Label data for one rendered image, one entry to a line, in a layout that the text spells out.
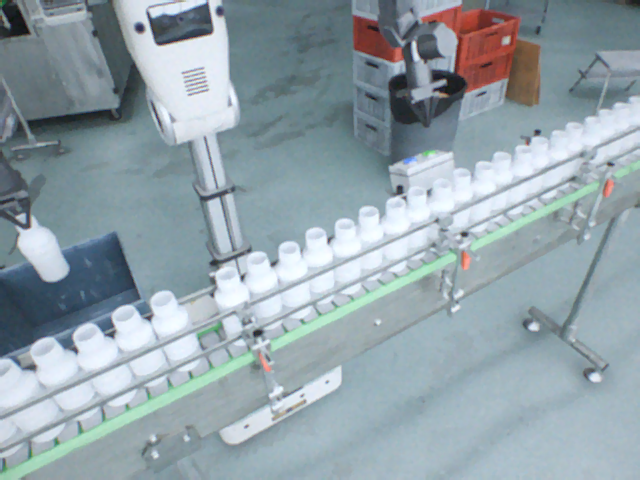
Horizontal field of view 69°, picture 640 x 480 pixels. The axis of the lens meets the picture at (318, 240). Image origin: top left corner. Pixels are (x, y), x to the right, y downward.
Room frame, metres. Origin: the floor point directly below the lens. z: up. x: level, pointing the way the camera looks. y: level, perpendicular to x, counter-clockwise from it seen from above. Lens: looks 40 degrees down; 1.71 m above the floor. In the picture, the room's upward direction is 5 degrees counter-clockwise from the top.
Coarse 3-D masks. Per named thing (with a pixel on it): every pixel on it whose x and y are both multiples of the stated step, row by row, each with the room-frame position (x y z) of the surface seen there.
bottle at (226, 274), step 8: (224, 272) 0.59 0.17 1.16; (232, 272) 0.59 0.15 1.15; (224, 280) 0.59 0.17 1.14; (232, 280) 0.56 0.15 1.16; (224, 288) 0.56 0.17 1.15; (232, 288) 0.56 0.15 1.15; (240, 288) 0.57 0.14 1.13; (216, 296) 0.57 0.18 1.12; (224, 296) 0.56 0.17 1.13; (232, 296) 0.56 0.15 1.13; (240, 296) 0.56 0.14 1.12; (248, 296) 0.57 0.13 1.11; (224, 304) 0.55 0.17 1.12; (232, 304) 0.55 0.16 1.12; (224, 320) 0.55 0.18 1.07; (232, 320) 0.55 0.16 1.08; (224, 328) 0.56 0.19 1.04; (232, 328) 0.55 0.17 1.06; (240, 328) 0.55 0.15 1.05; (232, 336) 0.55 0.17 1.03; (240, 344) 0.55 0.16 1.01
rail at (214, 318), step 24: (600, 144) 0.98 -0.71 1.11; (552, 168) 0.90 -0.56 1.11; (384, 240) 0.69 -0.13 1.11; (336, 264) 0.64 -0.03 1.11; (216, 288) 0.60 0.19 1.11; (288, 288) 0.59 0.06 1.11; (336, 288) 0.64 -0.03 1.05; (288, 312) 0.59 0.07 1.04; (240, 336) 0.54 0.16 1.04; (120, 360) 0.46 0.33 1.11; (192, 360) 0.50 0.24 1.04; (72, 384) 0.42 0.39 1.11; (144, 384) 0.46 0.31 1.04; (24, 408) 0.39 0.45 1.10; (96, 408) 0.42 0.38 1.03
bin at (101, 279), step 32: (64, 256) 0.95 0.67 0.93; (96, 256) 0.98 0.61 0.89; (0, 288) 0.86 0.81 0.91; (32, 288) 0.90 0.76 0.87; (64, 288) 0.93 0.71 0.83; (96, 288) 0.96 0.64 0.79; (128, 288) 1.00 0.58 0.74; (0, 320) 0.75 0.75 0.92; (32, 320) 0.88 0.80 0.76; (64, 320) 0.90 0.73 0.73; (96, 320) 0.69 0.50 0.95; (0, 352) 0.64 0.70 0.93
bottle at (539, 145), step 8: (536, 144) 0.92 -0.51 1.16; (544, 144) 0.92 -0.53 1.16; (536, 152) 0.92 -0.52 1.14; (544, 152) 0.92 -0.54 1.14; (536, 160) 0.91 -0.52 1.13; (544, 160) 0.91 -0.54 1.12; (536, 168) 0.91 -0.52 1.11; (536, 184) 0.91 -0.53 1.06; (528, 192) 0.91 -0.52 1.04; (536, 192) 0.91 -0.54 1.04; (536, 200) 0.91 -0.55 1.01
